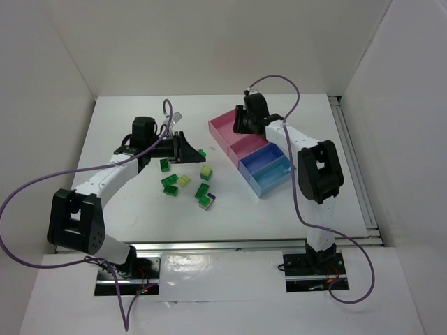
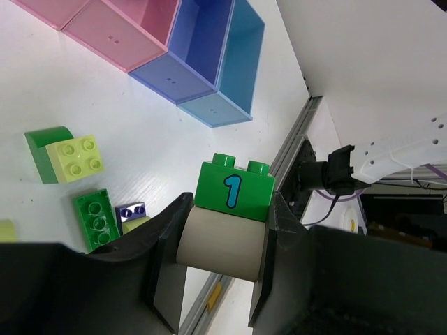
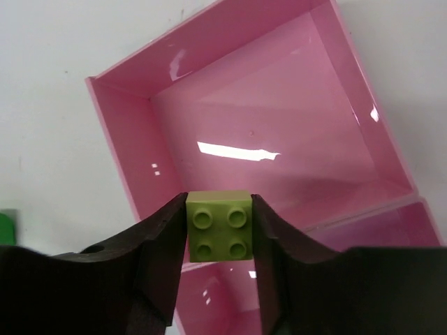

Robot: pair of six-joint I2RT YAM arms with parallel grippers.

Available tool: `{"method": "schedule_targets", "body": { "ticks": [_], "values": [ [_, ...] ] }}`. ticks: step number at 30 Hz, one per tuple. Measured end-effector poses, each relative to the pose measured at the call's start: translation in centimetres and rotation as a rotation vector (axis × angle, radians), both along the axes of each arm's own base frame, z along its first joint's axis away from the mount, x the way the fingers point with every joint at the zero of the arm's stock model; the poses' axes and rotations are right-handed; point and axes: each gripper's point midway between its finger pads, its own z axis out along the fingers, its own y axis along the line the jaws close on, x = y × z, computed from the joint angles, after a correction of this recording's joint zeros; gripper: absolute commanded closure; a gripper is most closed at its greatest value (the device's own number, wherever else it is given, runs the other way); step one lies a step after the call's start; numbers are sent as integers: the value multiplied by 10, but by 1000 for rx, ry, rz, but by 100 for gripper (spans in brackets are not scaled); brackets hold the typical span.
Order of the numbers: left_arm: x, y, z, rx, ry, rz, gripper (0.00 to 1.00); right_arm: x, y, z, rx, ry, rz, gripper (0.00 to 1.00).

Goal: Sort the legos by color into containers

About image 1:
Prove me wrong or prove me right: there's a small green lego piece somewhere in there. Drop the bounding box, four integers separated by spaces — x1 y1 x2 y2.
198 149 207 158

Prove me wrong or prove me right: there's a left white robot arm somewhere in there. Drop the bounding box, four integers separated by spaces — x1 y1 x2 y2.
47 117 205 275

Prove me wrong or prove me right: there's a green and yellow lego stack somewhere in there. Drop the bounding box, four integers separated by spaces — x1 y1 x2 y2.
200 165 213 181

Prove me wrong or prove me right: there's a small pink container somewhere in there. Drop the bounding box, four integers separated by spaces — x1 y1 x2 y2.
228 135 268 168

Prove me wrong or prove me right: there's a large pink container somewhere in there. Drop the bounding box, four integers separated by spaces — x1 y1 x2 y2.
208 110 245 151

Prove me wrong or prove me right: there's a green yellow blue lego stack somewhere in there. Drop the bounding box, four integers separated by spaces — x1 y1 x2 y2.
198 193 216 210

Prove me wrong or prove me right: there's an aluminium side rail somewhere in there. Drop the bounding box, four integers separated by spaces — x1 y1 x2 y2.
328 96 384 247

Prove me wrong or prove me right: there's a green narrow lego brick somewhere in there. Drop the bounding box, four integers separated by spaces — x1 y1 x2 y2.
195 183 210 200

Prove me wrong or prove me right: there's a yellow lego brick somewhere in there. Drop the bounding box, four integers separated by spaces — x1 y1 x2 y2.
176 174 191 188

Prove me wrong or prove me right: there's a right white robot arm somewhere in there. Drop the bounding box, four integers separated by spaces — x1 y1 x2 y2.
233 89 344 270

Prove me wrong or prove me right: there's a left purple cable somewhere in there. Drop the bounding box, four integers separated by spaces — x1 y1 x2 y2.
0 98 175 331

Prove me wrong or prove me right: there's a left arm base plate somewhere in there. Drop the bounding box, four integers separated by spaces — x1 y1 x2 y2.
94 254 161 297

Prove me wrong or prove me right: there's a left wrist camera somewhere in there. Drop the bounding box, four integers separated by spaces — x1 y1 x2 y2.
172 112 182 124

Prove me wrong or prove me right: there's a green small lego upside down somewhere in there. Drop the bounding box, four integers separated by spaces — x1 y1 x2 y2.
163 185 178 197

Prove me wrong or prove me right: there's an aluminium front rail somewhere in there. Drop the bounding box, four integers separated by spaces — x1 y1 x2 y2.
133 239 305 252

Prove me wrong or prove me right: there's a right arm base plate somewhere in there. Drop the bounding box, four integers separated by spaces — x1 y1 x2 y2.
277 253 349 292

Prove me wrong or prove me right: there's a light blue container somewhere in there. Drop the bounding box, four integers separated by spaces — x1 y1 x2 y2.
249 156 291 198

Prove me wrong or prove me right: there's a green long lego brick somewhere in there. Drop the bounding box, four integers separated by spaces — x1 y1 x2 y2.
161 174 178 188

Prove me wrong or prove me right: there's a dark blue container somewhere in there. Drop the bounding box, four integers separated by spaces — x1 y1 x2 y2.
238 143 284 182

